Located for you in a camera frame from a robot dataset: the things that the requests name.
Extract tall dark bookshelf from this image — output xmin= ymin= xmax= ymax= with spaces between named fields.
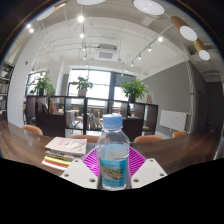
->
xmin=0 ymin=60 xmax=15 ymax=121

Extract ceiling spot lights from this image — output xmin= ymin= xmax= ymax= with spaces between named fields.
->
xmin=25 ymin=14 xmax=164 ymax=73

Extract ceiling air conditioner unit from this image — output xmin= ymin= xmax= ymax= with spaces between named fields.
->
xmin=94 ymin=49 xmax=118 ymax=62

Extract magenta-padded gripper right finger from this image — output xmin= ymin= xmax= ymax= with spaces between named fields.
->
xmin=127 ymin=147 xmax=168 ymax=190

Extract green potted plant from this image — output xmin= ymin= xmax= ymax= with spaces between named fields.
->
xmin=30 ymin=71 xmax=56 ymax=97
xmin=69 ymin=75 xmax=94 ymax=98
xmin=119 ymin=77 xmax=150 ymax=103

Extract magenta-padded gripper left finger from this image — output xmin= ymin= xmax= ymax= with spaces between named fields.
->
xmin=60 ymin=148 xmax=101 ymax=190

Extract clear water bottle blue cap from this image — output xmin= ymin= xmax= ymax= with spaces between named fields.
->
xmin=95 ymin=113 xmax=131 ymax=191

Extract low dark open shelf unit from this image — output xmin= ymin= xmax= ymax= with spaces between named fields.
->
xmin=24 ymin=94 xmax=160 ymax=143

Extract white wall panel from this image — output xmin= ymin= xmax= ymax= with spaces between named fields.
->
xmin=159 ymin=109 xmax=188 ymax=132

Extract round white ceiling panels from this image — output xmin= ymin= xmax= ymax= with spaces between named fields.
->
xmin=35 ymin=0 xmax=212 ymax=62

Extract orange chairs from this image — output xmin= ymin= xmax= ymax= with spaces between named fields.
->
xmin=21 ymin=124 xmax=188 ymax=144

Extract stack of books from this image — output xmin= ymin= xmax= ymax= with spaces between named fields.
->
xmin=41 ymin=136 xmax=88 ymax=172

